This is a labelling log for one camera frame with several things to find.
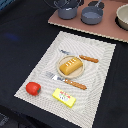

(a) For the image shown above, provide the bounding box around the orange toy bread loaf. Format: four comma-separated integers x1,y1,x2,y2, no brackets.
59,57,83,75

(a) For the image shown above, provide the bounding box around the yellow toy butter box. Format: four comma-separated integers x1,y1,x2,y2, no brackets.
52,88,76,108

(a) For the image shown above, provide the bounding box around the red toy tomato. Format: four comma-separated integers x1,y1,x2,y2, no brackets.
26,82,41,96

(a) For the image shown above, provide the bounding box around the grey toy pot with handles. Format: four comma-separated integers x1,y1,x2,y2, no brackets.
54,0,84,20

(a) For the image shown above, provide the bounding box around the grey saucepan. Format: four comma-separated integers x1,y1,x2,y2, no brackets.
81,1,103,25

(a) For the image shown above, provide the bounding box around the beige round plate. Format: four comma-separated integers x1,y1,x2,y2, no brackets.
57,55,84,79

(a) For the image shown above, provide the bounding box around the striped beige placemat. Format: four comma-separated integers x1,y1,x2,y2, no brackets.
15,31,115,128

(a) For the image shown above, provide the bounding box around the beige bowl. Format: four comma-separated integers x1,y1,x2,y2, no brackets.
116,4,128,30

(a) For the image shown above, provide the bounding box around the fork with wooden handle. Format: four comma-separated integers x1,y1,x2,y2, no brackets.
46,72,87,90

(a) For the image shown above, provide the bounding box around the knife with wooden handle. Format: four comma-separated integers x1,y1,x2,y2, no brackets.
59,50,99,63

